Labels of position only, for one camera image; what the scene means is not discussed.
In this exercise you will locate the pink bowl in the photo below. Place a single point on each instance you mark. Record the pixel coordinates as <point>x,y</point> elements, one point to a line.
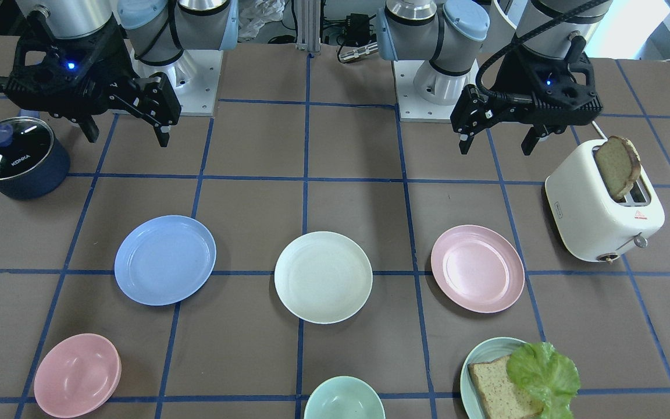
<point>77,376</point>

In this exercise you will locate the bread slice on plate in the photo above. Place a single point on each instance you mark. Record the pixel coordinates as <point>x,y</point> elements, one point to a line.
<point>503,399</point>

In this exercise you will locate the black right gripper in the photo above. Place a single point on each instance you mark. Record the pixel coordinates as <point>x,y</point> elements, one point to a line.
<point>115,63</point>

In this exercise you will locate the pink plate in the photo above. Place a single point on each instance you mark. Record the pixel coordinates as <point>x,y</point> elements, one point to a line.
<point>478,269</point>

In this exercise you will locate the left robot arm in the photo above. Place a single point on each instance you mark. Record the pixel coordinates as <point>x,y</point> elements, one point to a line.
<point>451,35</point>

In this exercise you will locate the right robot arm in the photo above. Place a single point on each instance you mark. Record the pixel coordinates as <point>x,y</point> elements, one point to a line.
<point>158,32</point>

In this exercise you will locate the glass pot lid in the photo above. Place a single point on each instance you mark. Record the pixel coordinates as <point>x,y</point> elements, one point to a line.
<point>25,142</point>

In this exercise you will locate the metal connector plug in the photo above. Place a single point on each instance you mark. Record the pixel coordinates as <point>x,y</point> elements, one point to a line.
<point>354,55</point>

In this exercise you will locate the black power adapter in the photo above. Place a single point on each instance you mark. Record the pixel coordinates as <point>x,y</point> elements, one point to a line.
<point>357,29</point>

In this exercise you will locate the bread slice in toaster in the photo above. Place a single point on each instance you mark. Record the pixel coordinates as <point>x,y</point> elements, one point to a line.
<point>619,165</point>

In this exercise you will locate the aluminium frame post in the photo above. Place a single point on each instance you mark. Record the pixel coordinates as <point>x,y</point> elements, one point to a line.
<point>309,25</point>

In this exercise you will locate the white toaster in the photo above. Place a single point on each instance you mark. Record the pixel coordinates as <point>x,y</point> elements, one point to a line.
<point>592,226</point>

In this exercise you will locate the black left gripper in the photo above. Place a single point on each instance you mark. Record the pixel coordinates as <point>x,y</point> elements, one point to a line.
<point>501,77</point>

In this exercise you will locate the white plate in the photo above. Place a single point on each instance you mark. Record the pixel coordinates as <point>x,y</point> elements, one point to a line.
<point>323,277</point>

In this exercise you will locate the mint green plate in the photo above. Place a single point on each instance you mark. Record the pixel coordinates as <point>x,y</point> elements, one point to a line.
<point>480,361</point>

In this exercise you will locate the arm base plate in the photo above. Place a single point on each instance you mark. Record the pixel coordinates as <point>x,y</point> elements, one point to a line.
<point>195,77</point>
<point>422,99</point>

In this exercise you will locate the blue plate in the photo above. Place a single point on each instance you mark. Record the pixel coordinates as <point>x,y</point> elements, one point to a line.
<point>165,260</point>

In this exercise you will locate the mint green bowl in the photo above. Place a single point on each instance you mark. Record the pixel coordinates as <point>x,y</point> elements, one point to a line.
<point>344,397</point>

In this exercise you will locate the green lettuce leaf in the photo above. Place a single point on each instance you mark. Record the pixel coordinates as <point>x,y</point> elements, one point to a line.
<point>547,376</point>

